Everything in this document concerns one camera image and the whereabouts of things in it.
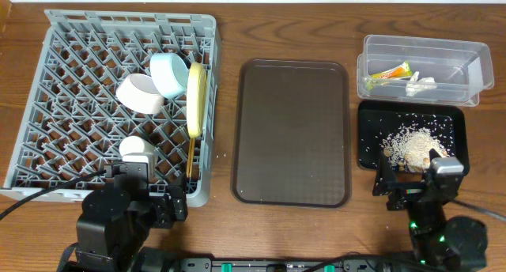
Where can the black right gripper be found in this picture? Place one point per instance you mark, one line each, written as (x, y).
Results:
(401, 190)

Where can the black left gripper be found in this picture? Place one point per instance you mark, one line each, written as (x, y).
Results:
(167, 205)

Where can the white cup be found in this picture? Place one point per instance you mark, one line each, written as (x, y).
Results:
(135, 144)

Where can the white tissue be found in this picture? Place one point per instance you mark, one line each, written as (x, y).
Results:
(416, 84)

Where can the green orange snack wrapper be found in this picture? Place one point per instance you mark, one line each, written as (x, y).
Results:
(398, 72)

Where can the pink white bowl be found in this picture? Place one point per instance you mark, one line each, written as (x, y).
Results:
(138, 93)

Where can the yellow round plate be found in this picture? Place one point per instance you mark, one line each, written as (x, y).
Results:
(196, 99)

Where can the light blue bowl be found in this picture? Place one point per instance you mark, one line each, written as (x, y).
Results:
(169, 73)

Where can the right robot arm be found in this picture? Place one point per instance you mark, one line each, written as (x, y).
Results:
(455, 244)

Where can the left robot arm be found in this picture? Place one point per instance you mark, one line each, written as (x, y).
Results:
(116, 220)

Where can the black waste tray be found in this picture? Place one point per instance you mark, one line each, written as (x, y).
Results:
(380, 121)

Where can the clear plastic waste bin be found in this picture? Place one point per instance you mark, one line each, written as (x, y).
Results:
(461, 69)

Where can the rice and nutshell pile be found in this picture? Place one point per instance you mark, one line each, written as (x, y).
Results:
(409, 151)

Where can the dark brown serving tray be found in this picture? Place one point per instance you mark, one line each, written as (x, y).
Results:
(292, 138)

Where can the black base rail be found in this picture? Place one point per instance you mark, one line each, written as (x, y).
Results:
(253, 265)

